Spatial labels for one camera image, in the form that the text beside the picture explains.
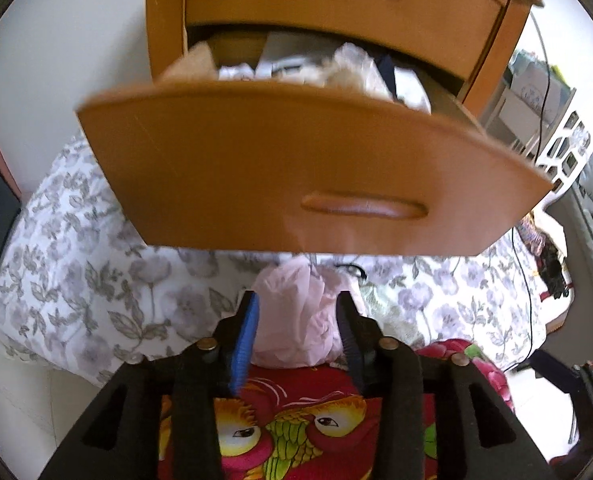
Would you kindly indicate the grey floral bed sheet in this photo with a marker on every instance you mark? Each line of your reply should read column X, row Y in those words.
column 101, row 270

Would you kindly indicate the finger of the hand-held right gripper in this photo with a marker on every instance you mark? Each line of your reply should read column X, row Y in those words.
column 556, row 372

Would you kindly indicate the black pouch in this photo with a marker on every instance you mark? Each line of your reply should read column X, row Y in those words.
column 553, row 270

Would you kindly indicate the pink garment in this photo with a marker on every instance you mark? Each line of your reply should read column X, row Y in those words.
column 301, row 310

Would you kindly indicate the cream lace underwear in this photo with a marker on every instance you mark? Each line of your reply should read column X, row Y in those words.
column 346, row 70

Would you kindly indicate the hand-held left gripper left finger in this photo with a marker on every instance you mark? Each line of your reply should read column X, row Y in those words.
column 246, row 330

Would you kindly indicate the red parrot print blanket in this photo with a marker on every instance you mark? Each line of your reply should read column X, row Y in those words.
column 301, row 425

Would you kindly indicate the white printed storage box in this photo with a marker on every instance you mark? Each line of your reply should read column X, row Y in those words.
column 531, row 85

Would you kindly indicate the white cutout plastic crate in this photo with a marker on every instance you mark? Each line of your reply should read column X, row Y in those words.
column 571, row 150

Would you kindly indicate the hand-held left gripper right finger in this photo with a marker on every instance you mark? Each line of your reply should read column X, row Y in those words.
column 349, row 330

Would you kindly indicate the grey sofa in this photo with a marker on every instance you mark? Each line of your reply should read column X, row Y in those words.
column 581, row 260

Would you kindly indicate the pile of snack packets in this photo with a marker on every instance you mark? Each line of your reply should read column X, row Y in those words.
column 533, row 235

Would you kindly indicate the wooden drawer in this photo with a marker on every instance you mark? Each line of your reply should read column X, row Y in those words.
column 276, row 160
column 426, row 15

